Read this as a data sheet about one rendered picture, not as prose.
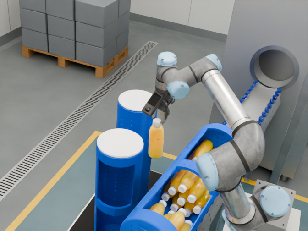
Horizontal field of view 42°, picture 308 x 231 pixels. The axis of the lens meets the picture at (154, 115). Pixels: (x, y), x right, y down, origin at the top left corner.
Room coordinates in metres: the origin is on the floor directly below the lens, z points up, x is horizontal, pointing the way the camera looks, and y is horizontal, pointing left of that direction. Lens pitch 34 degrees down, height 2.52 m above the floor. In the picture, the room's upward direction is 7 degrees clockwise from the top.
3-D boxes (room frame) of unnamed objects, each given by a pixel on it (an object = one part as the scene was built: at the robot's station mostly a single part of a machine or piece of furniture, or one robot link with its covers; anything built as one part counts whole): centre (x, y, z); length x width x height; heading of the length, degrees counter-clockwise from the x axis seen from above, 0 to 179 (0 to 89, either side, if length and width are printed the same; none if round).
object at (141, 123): (2.41, 0.12, 0.59); 0.28 x 0.28 x 0.88
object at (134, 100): (2.41, 0.12, 1.03); 0.28 x 0.28 x 0.01
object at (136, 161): (1.91, 0.18, 0.59); 0.28 x 0.28 x 0.88
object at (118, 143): (1.91, 0.18, 1.03); 0.28 x 0.28 x 0.01
